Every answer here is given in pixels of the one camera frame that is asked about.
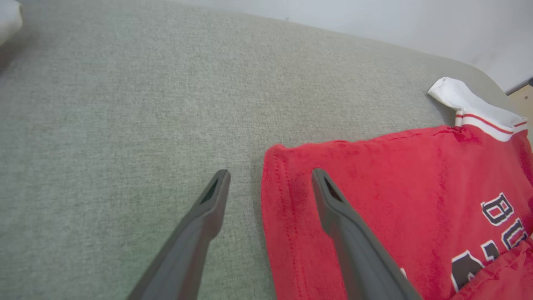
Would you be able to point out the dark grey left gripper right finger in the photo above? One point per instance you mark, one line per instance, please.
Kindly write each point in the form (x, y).
(358, 250)

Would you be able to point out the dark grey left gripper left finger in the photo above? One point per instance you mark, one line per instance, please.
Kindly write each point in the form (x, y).
(187, 250)

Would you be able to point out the red jersey with white trim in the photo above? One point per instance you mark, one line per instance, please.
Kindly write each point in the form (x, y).
(395, 175)
(8, 21)

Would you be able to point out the grey fabric sofa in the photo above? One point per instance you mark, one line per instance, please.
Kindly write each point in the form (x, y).
(125, 104)

